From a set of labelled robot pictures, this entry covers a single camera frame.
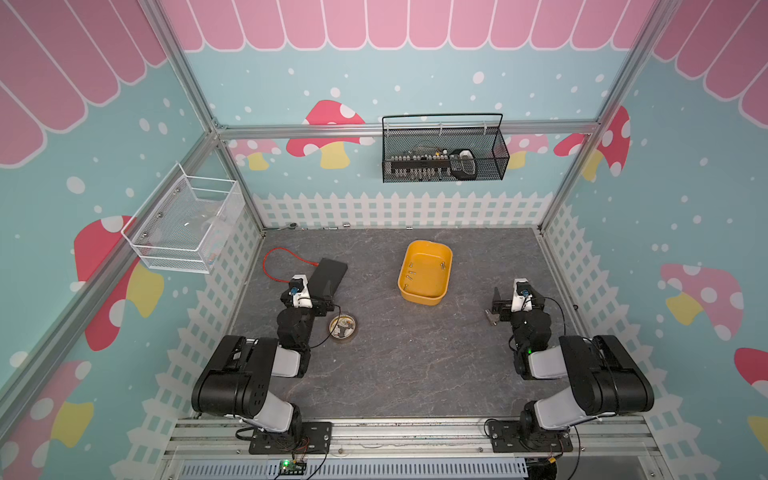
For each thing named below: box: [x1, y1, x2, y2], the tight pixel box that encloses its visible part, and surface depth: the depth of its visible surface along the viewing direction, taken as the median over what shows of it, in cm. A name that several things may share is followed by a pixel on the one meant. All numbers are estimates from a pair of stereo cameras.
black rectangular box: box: [308, 258, 348, 298], surface depth 108 cm
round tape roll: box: [329, 314, 356, 340], surface depth 94 cm
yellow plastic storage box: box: [398, 240, 453, 306], surface depth 108 cm
